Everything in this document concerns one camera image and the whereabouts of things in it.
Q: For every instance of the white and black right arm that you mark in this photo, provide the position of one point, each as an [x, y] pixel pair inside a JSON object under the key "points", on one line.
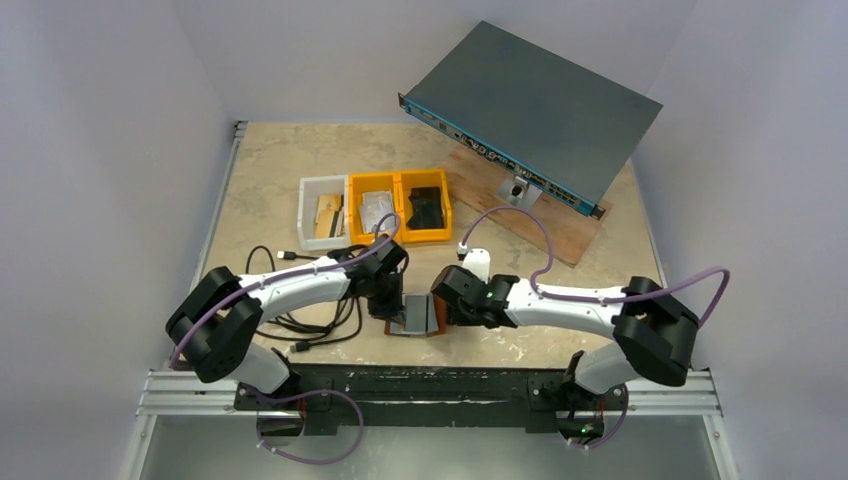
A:
{"points": [[651, 333]]}

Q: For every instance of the yellow bin right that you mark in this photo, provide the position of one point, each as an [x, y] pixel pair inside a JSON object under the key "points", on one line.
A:
{"points": [[408, 179]]}

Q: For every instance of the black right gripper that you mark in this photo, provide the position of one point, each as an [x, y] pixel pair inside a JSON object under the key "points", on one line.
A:
{"points": [[448, 291]]}

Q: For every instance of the gold cards stack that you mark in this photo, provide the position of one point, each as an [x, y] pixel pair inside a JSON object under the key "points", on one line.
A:
{"points": [[329, 218]]}

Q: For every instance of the brown leather card holder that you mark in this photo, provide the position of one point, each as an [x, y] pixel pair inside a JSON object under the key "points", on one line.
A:
{"points": [[418, 318]]}

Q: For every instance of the yellow bin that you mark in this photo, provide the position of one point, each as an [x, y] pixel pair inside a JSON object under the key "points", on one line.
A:
{"points": [[408, 179], [357, 185]]}

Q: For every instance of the black cards stack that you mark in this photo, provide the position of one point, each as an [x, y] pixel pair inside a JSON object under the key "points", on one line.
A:
{"points": [[426, 209]]}

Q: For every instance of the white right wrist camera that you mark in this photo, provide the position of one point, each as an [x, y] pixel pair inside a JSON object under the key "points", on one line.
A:
{"points": [[475, 260]]}

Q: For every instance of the silver cards stack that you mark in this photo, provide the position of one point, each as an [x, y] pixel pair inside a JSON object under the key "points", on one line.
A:
{"points": [[374, 207]]}

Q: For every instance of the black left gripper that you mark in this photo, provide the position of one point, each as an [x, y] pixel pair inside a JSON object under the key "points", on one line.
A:
{"points": [[393, 309]]}

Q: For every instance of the aluminium frame rail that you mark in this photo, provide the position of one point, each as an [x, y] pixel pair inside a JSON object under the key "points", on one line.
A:
{"points": [[170, 393]]}

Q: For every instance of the white plastic bin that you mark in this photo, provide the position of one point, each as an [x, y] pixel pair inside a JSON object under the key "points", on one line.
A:
{"points": [[310, 189]]}

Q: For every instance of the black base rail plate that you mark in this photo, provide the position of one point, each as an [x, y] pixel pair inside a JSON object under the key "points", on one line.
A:
{"points": [[534, 400]]}

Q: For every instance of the yellow bin left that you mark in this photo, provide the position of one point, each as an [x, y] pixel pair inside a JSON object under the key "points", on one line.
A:
{"points": [[357, 185]]}

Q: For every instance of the metal bracket with knob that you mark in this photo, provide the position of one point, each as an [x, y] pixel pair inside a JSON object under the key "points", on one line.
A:
{"points": [[519, 193]]}

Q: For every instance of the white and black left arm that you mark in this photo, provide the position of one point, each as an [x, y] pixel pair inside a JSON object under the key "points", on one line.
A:
{"points": [[214, 326]]}

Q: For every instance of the blue grey network switch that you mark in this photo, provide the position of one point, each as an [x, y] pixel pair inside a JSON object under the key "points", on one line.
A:
{"points": [[560, 127]]}

